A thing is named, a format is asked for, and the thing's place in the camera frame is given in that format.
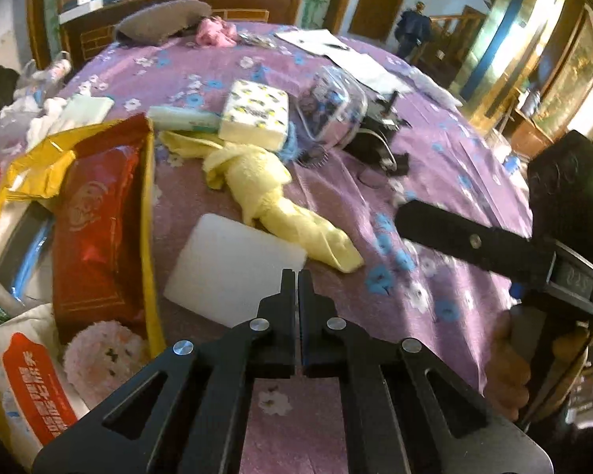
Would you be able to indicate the wooden door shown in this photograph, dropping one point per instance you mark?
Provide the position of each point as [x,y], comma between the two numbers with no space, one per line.
[383,0]

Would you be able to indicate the black blue packet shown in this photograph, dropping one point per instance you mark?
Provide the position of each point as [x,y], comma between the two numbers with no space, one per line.
[24,247]

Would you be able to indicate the wooden headboard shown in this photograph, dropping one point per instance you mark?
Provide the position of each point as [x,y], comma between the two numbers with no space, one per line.
[257,5]

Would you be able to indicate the transparent pouch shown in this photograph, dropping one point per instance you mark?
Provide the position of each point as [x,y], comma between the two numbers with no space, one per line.
[331,103]

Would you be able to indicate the metal keys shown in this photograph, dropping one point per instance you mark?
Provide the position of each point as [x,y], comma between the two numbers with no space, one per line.
[254,39]

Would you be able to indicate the wooden stair railing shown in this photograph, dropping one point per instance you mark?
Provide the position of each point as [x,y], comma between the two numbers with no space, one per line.
[454,34]

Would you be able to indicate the white paper sheet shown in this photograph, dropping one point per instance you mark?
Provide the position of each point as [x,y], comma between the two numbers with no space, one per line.
[316,42]
[365,71]

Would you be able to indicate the gold blue pillar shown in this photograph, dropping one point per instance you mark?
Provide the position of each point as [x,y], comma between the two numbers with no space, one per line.
[514,34]

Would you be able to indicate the patterned tissue pack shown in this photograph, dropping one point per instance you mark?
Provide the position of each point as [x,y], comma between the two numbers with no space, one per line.
[254,113]

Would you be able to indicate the blue knitted item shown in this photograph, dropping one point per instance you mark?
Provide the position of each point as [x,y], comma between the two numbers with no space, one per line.
[289,148]

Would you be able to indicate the white face mask pack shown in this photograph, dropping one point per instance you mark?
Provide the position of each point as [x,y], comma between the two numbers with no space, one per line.
[86,111]

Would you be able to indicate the grey pillow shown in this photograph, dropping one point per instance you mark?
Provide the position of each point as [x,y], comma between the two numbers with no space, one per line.
[163,19]

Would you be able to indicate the yellow towel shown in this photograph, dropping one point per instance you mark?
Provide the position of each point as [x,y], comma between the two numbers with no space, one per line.
[257,177]

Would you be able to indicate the gold framed painting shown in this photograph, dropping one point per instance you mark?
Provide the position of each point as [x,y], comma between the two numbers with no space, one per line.
[573,79]

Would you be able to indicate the white bag orange label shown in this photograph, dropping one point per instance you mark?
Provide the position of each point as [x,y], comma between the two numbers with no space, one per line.
[34,380]

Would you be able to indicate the white foam block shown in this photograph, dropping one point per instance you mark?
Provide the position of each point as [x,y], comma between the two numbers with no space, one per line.
[227,266]

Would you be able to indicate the red packet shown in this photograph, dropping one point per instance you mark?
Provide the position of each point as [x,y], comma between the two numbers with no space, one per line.
[99,237]

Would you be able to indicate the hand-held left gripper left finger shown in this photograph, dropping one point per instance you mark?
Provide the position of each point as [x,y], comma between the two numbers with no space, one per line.
[286,316]

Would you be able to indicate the green wet wipes pack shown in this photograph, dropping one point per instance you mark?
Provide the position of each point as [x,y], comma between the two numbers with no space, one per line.
[183,117]

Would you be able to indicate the white plastic bag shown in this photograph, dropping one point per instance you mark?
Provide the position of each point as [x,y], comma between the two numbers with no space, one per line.
[29,118]

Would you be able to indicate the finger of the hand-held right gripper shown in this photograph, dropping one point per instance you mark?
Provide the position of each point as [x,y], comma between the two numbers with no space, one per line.
[469,242]

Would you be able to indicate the wooden cabinet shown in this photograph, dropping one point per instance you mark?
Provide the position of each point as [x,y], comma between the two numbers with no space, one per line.
[524,128]

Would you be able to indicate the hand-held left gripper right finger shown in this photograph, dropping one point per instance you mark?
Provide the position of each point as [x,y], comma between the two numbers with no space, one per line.
[307,316]

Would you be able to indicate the purple floral bedsheet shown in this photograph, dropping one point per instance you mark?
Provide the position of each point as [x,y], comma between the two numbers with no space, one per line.
[425,182]

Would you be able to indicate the pink cloth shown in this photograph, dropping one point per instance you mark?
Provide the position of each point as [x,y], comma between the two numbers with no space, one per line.
[215,32]

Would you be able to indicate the gold packet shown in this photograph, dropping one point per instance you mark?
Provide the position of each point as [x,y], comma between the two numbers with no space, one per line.
[34,175]

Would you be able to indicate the person's right hand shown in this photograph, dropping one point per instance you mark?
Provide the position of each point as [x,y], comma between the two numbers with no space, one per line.
[506,370]

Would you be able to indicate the pink plush toy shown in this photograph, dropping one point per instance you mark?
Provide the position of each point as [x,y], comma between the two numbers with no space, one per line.
[104,360]

